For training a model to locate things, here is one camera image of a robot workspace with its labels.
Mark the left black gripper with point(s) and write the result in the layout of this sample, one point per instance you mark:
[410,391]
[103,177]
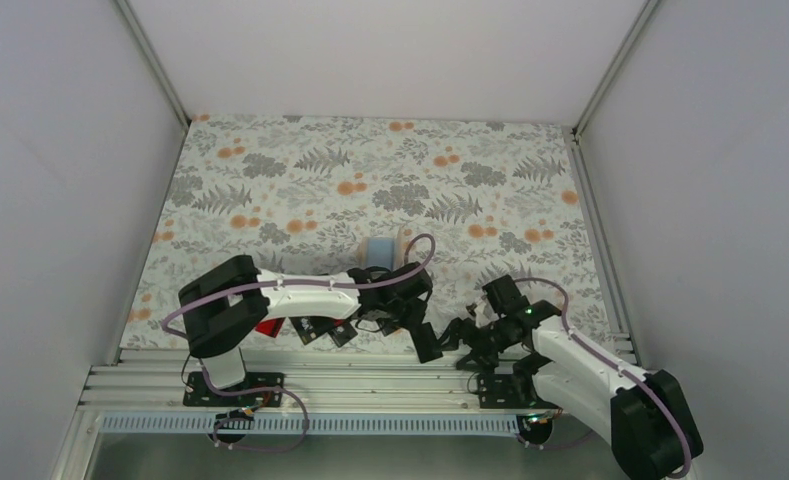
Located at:
[413,319]

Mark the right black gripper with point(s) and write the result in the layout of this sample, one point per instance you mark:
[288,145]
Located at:
[456,329]

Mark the plain black card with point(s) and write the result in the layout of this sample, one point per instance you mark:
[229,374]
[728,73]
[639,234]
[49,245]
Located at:
[427,346]

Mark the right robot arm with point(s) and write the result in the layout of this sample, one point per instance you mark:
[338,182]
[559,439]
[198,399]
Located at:
[526,355]

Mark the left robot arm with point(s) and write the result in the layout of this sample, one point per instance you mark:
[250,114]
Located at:
[223,306]

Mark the black card bottom centre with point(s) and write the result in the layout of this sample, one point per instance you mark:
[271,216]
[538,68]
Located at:
[342,334]

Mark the black VIP card lower-left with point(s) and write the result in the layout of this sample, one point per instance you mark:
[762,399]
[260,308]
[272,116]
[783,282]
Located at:
[308,328]

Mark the red card left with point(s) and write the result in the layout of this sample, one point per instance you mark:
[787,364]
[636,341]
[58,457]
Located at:
[270,327]

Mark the floral table mat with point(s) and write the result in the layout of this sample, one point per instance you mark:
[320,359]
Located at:
[299,194]

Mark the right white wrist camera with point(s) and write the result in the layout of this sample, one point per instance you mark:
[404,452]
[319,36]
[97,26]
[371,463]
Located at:
[479,308]

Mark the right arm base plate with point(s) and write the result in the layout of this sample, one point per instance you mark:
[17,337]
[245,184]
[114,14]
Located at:
[508,392]

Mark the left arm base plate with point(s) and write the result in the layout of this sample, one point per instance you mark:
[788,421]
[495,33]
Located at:
[243,395]

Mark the grey cable duct strip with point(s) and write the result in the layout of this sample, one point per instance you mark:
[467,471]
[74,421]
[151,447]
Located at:
[502,425]

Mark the aluminium rail frame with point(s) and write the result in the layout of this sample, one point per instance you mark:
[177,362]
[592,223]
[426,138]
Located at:
[326,382]

